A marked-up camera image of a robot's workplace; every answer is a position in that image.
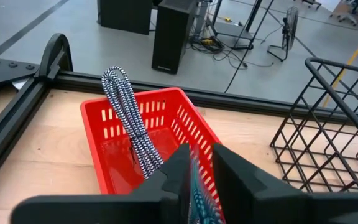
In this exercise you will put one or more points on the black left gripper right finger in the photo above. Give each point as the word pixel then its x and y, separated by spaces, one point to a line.
pixel 259 199

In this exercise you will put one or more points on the black floor cabinet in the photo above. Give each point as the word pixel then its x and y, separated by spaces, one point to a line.
pixel 123 15

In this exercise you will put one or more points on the black stand with grey base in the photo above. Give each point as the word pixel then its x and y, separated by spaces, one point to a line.
pixel 232 31

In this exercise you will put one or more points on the red plastic basket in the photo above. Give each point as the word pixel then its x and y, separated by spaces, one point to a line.
pixel 117 168

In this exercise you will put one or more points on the office chair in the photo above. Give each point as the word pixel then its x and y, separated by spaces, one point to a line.
pixel 348 18

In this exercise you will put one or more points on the white paper label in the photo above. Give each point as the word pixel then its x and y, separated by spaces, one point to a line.
pixel 20 83

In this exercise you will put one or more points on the black standing floor fan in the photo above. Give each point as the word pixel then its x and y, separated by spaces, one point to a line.
pixel 291 21

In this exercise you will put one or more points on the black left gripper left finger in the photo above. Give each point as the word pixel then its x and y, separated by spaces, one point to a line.
pixel 160 205

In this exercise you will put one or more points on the black computer tower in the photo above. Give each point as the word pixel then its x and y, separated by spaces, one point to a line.
pixel 172 37

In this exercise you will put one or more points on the black bolted mounting plate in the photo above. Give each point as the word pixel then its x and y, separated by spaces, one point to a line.
pixel 5 73

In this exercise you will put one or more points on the black arched frame bracket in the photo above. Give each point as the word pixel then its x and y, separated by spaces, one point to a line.
pixel 50 46

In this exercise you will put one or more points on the black table edge frame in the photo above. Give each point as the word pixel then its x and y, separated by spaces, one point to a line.
pixel 244 104

